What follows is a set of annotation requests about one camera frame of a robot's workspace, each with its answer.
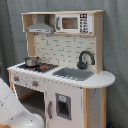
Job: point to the grey cabinet door handle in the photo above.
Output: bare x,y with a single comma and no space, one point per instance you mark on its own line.
49,109

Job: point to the grey toy sink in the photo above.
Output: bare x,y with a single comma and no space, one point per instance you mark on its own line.
73,74

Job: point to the small steel pot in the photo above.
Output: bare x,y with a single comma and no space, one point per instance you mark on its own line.
32,61

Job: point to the toy microwave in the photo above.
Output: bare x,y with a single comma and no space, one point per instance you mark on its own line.
74,23

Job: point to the grey range hood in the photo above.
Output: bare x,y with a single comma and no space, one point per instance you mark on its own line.
40,26

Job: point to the grey ice dispenser panel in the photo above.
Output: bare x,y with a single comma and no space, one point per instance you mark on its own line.
63,106

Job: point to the wooden toy kitchen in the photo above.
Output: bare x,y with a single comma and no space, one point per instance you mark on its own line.
73,50

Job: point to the oven knob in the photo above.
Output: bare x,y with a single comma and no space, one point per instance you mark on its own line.
35,84
16,78

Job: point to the black toy stovetop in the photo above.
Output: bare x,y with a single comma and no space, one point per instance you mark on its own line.
41,67

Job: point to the right oven knob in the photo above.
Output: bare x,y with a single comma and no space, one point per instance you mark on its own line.
35,84

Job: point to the left oven knob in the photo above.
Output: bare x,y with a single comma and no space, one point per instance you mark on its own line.
16,78

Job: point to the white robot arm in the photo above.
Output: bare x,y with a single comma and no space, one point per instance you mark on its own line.
13,113

